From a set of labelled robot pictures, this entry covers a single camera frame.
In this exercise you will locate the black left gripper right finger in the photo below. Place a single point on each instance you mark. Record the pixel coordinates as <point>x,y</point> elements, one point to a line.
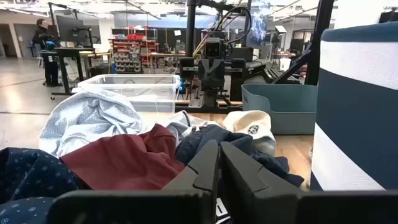
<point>248,199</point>

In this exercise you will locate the red parts drawer shelf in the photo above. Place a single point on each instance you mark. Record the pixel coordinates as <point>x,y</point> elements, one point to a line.
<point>127,56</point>

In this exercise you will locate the black standing desk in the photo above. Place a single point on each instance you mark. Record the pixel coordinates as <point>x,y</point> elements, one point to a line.
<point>62,71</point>

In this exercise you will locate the dark navy printed garment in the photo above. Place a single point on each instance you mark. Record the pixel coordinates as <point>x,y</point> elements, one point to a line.
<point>211,133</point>

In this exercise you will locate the white bucket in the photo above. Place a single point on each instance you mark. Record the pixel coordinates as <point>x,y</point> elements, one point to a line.
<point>285,64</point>

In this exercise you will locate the navy white striped fabric basket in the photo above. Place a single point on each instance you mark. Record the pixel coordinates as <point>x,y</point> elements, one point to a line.
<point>357,109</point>

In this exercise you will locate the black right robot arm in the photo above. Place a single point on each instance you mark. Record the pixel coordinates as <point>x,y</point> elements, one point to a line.
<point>211,99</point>

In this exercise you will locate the maroon cloth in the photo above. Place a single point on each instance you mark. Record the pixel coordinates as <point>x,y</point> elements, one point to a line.
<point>124,161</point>

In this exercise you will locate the cream cap with round logo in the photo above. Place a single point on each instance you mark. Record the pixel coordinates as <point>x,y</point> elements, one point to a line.
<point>245,123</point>

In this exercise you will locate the hanging display screen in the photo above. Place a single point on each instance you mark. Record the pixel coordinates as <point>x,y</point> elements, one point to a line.
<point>257,31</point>

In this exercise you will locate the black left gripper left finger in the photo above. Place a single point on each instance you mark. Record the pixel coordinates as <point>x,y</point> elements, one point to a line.
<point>192,205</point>

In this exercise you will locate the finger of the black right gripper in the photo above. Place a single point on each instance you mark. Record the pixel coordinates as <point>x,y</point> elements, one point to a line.
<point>208,77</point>
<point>215,77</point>

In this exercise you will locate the clear plastic bin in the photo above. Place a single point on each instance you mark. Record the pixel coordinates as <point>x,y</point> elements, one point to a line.
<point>149,93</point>

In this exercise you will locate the light blue patterned shirt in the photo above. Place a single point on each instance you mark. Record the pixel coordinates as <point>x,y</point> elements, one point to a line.
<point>87,121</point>

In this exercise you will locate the black computer monitor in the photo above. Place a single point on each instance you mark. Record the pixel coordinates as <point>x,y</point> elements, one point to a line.
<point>68,28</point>

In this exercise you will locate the person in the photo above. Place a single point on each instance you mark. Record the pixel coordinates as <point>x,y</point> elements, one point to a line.
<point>42,34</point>

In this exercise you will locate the navy dotted shirt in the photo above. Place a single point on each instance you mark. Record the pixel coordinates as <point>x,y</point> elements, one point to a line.
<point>28,174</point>

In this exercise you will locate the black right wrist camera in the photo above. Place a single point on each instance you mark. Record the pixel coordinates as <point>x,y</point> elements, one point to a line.
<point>213,48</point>

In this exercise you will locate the teal plastic bin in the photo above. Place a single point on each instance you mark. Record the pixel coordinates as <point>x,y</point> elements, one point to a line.
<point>289,121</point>

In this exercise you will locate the black box on desk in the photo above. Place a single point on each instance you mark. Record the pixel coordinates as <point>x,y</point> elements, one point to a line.
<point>239,53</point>

